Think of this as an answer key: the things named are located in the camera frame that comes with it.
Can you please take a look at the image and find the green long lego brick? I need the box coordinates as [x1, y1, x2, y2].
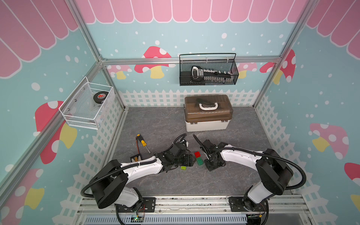
[196, 157, 204, 166]

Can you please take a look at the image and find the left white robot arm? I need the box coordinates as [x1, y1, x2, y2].
[81, 140, 196, 211]

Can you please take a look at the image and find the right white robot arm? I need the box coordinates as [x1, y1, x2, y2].
[198, 140, 293, 211]

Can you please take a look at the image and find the white storage box base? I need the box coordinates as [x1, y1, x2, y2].
[185, 120, 231, 132]

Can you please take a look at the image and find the yellow black screwdriver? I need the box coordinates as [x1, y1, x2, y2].
[136, 134, 151, 154]

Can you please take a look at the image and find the brown translucent box lid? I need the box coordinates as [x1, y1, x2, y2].
[184, 95, 233, 123]

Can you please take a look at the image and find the socket wrench bit set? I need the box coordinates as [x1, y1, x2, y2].
[190, 66, 235, 85]

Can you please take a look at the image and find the black tape roll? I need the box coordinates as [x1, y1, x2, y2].
[93, 91, 109, 104]

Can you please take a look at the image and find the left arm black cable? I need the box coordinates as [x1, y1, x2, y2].
[80, 158, 158, 198]

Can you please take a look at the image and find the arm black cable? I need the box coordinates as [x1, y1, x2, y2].
[210, 147, 307, 190]
[80, 158, 158, 198]

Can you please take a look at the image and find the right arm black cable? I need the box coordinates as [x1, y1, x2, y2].
[210, 147, 307, 190]

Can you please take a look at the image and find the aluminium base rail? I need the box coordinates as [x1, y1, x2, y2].
[139, 195, 310, 217]

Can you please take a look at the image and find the black wire wall basket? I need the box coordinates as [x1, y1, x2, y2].
[179, 53, 239, 86]

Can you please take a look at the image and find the white wire wall basket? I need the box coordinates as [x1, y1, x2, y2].
[59, 77, 115, 130]

